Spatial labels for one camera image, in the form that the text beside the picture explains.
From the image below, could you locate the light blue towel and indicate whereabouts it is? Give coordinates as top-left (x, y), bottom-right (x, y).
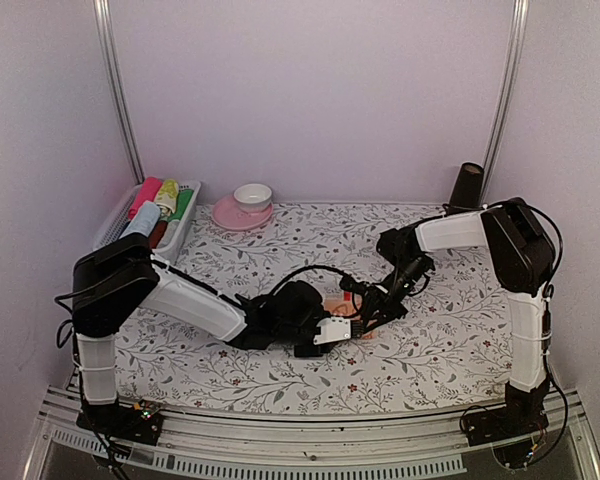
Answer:
top-left (120, 202), bottom-right (161, 238)

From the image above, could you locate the left black cable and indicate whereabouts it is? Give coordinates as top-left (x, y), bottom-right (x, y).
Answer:
top-left (269, 263), bottom-right (361, 311)

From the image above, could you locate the right black cable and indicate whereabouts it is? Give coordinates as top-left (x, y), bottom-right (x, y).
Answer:
top-left (347, 199), bottom-right (565, 321)

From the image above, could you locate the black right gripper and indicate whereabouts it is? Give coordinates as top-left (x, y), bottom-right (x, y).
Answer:
top-left (360, 256), bottom-right (430, 334)

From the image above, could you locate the pink plate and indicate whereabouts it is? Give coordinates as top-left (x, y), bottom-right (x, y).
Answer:
top-left (211, 195), bottom-right (273, 231)

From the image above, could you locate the brown rolled towel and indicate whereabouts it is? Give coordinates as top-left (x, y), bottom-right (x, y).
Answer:
top-left (148, 220), bottom-right (168, 249)

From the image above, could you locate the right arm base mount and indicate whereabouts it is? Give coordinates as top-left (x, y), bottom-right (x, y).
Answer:
top-left (459, 405), bottom-right (549, 446)

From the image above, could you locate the black cable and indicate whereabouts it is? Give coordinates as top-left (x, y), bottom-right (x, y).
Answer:
top-left (269, 263), bottom-right (361, 311)
top-left (347, 199), bottom-right (565, 321)

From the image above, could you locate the green rolled towel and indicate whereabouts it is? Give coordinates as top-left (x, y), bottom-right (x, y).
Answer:
top-left (169, 189), bottom-right (196, 222)

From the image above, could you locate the white plastic basket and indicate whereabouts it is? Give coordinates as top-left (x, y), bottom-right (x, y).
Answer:
top-left (92, 177), bottom-right (201, 265)

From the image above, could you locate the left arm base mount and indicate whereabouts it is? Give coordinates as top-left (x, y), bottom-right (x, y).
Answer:
top-left (76, 392), bottom-right (164, 446)

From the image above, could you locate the yellow-green rolled towel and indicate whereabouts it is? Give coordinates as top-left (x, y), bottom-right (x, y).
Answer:
top-left (153, 179), bottom-right (179, 217)

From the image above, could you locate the pink rolled towel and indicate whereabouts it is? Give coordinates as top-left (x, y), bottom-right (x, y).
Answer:
top-left (128, 177), bottom-right (163, 220)

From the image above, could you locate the white bowl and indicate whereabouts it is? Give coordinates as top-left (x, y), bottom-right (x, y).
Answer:
top-left (233, 183), bottom-right (272, 213)

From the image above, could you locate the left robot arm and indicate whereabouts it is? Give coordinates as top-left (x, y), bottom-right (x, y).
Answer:
top-left (54, 234), bottom-right (352, 434)

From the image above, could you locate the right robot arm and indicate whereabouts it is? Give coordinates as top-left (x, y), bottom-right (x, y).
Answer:
top-left (359, 197), bottom-right (563, 436)

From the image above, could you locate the dark brown cylinder cup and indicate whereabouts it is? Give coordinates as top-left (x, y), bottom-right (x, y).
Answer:
top-left (446, 162), bottom-right (484, 214)

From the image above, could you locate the orange patterned towel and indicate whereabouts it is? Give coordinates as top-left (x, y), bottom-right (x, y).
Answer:
top-left (324, 291), bottom-right (362, 317)

